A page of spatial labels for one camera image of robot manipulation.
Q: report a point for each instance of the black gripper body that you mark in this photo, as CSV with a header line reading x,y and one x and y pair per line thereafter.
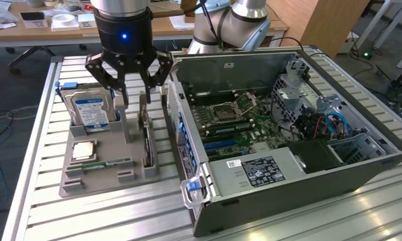
x,y
127,30

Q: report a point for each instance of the black graphics card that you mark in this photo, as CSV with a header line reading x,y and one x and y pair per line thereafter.
x,y
148,140

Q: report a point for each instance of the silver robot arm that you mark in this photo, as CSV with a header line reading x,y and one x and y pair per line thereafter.
x,y
251,15

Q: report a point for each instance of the wooden desk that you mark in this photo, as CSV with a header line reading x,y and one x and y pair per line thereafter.
x,y
167,32
20,33

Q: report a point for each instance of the small white box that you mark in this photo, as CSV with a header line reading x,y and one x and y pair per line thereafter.
x,y
86,23

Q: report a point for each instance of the red small item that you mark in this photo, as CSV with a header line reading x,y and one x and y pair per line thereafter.
x,y
88,8

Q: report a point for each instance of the hard disk drive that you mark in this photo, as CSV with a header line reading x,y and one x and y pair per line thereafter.
x,y
90,110

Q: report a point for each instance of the white paper stack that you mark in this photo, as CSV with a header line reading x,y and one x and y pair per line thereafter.
x,y
179,22

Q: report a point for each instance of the black RAM slot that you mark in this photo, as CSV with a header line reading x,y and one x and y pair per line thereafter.
x,y
211,92
211,95
213,101
226,124
213,98
223,120

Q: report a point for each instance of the flat white box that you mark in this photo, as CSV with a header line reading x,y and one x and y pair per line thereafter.
x,y
66,28

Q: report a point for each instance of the clear bag dark contents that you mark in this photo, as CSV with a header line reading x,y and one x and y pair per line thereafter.
x,y
72,6

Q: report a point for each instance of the blue card retention clip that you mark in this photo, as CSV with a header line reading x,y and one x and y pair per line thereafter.
x,y
195,167
181,128
191,158
185,138
189,148

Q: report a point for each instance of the white tape roll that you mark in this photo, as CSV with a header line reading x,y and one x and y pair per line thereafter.
x,y
56,20

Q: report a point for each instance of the CPU socket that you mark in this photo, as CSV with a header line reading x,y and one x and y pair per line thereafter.
x,y
226,113

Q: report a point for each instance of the beige tape roll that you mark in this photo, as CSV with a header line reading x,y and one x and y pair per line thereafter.
x,y
50,3

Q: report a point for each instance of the white box black top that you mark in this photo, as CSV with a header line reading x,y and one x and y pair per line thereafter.
x,y
33,23

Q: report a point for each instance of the metal socket cover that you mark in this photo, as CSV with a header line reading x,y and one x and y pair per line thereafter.
x,y
253,96

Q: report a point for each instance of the grey cup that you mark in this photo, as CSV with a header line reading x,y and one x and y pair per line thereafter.
x,y
35,3

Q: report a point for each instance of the black chair base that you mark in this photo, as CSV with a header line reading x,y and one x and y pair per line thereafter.
x,y
25,57

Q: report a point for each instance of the silver CPU chip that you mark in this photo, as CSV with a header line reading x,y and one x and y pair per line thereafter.
x,y
83,150

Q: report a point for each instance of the black expansion slot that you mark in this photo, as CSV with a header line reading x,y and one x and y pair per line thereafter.
x,y
222,138

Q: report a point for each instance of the blue expansion slot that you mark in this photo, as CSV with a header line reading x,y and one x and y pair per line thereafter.
x,y
221,144

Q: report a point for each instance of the green RAM stick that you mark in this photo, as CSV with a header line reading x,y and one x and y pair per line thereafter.
x,y
100,165

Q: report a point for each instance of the red white card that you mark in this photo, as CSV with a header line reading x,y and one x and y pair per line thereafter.
x,y
3,25

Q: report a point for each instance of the green motherboard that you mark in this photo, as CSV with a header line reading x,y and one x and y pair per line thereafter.
x,y
265,130

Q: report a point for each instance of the crumpled plastic bag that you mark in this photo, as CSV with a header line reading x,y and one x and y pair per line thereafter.
x,y
0,12

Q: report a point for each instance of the grey parts rack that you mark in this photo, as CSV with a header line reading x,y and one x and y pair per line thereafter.
x,y
103,180

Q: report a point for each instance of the silver perforated disk bay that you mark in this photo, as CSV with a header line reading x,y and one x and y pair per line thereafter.
x,y
290,100

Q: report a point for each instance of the silver chipset heatsink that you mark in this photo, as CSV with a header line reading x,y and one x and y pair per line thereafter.
x,y
262,146

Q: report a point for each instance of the grey power supply unit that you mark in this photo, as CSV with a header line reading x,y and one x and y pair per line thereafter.
x,y
227,175

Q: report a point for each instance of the blue case release latch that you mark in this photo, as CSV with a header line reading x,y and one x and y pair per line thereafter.
x,y
193,187

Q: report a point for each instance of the wooden cabinet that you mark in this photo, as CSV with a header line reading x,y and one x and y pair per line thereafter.
x,y
321,25

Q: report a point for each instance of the white box red button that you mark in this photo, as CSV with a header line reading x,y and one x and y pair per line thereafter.
x,y
350,46

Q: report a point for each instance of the black device green light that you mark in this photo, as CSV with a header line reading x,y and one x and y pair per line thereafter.
x,y
366,54

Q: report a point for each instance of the dark grey PC case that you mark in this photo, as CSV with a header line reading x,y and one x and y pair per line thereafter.
x,y
271,216

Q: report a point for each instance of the silver angled disk bay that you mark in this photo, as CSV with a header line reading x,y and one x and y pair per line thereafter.
x,y
360,146

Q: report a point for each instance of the white table frame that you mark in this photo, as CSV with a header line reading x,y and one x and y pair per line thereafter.
x,y
372,25

